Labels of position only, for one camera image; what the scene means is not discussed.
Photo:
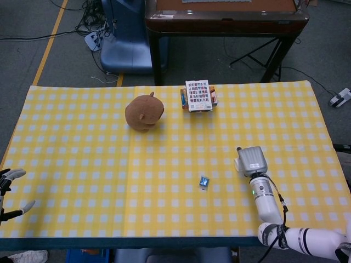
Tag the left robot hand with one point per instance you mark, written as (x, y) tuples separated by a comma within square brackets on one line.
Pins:
[(15, 174)]

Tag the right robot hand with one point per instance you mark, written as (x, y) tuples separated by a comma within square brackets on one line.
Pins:
[(253, 160)]

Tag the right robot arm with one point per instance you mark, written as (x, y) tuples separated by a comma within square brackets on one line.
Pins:
[(267, 202)]

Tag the yellow white checkered tablecloth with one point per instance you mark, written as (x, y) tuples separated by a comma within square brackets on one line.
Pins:
[(137, 178)]

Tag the small blue packet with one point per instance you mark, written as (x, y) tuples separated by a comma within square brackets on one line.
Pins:
[(204, 183)]

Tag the white box with picture grid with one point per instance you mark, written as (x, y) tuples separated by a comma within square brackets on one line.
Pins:
[(198, 94)]

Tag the orange and blue box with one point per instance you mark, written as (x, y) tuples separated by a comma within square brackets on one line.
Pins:
[(183, 98)]

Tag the black folding stand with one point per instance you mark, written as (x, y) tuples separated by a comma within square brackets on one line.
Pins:
[(256, 59)]

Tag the white floor device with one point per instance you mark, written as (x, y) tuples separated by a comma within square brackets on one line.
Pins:
[(340, 98)]

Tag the blue plastic crate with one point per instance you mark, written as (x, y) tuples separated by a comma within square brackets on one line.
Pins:
[(85, 256)]

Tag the brown plush capybara toy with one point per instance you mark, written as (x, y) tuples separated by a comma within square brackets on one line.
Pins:
[(144, 112)]

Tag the grey robot torso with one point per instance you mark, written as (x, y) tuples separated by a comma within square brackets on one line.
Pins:
[(175, 254)]

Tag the dark wooden mahjong table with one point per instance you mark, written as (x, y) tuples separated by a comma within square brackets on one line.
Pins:
[(219, 23)]

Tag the white power strip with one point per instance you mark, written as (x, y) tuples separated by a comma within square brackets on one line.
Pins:
[(93, 41)]

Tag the blue plastic chair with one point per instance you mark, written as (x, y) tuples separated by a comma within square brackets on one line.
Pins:
[(126, 49)]

